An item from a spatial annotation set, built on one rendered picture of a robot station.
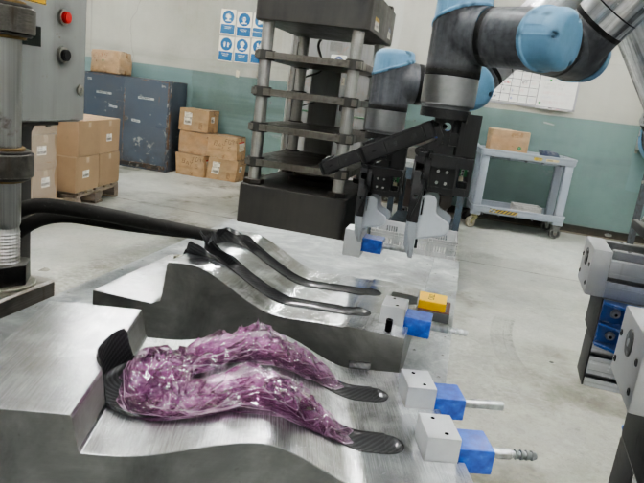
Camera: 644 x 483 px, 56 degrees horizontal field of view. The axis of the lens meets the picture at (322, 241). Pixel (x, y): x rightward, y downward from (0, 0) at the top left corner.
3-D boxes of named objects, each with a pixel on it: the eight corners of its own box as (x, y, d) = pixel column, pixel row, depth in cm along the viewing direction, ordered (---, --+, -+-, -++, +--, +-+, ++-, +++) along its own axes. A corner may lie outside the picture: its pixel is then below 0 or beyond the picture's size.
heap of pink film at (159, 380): (341, 376, 78) (350, 319, 76) (356, 457, 61) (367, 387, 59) (139, 357, 76) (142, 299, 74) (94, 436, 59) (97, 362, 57)
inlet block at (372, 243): (409, 261, 122) (413, 235, 121) (406, 266, 117) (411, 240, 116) (346, 248, 125) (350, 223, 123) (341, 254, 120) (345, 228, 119)
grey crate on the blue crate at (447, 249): (456, 251, 443) (460, 231, 440) (453, 264, 404) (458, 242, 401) (375, 237, 456) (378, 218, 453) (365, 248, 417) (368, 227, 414)
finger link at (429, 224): (442, 263, 82) (454, 196, 82) (400, 255, 83) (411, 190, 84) (443, 264, 85) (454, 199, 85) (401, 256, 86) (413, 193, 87)
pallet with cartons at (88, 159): (118, 195, 587) (121, 118, 570) (75, 210, 508) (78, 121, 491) (2, 178, 597) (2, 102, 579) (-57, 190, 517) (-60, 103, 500)
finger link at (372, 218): (380, 245, 114) (389, 197, 114) (350, 240, 115) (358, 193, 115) (382, 245, 117) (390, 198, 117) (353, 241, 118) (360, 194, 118)
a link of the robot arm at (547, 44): (602, 15, 75) (521, 15, 83) (563, -3, 67) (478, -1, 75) (587, 80, 77) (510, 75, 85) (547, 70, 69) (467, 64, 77)
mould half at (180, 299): (413, 333, 112) (425, 264, 109) (395, 395, 87) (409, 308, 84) (169, 282, 122) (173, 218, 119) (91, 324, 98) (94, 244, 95)
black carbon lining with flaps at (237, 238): (381, 301, 106) (389, 249, 104) (365, 333, 91) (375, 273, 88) (200, 264, 113) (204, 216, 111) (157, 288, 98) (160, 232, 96)
